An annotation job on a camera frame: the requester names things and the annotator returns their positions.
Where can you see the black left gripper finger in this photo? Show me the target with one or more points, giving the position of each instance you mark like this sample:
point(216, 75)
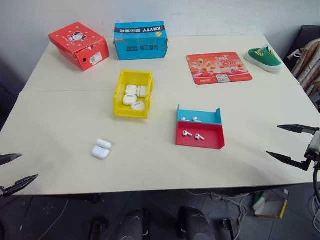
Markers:
point(10, 158)
point(21, 183)

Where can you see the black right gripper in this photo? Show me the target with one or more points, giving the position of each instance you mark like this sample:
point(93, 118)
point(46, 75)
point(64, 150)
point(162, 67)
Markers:
point(310, 157)

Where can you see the open cardboard box on floor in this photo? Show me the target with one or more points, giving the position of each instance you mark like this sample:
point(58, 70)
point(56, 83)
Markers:
point(270, 206)

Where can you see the yellow plastic bin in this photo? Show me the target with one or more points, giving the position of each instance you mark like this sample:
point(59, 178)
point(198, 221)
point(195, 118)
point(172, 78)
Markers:
point(120, 105)

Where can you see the red cardboard shoe box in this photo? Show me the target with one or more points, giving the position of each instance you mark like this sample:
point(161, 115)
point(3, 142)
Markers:
point(72, 41)

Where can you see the blue cardboard box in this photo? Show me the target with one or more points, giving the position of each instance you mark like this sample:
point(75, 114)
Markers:
point(140, 46)

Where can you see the beige patterned clothing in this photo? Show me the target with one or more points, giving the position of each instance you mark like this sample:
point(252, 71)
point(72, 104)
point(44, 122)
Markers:
point(307, 67)

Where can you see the red plastic tray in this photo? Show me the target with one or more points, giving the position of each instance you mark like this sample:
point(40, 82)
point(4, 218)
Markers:
point(212, 136)

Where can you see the blue plastic tray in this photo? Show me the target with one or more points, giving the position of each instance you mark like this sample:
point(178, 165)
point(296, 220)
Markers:
point(207, 117)

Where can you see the green canvas shoe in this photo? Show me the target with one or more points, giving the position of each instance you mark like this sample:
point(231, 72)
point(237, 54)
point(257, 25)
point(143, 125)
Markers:
point(265, 58)

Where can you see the red printed mouse pad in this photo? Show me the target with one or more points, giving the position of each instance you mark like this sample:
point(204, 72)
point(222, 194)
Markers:
point(217, 68)

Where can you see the dark chair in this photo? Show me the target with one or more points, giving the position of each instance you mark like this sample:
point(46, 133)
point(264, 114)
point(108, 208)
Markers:
point(302, 37)

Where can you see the dark rounded shape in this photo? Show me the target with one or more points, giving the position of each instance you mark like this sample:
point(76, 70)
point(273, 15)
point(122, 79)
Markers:
point(195, 223)
point(135, 225)

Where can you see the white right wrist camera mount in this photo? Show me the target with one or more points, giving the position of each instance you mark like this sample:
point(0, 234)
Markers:
point(315, 143)

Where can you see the black floor bracket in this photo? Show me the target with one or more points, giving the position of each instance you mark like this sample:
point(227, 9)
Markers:
point(231, 228)

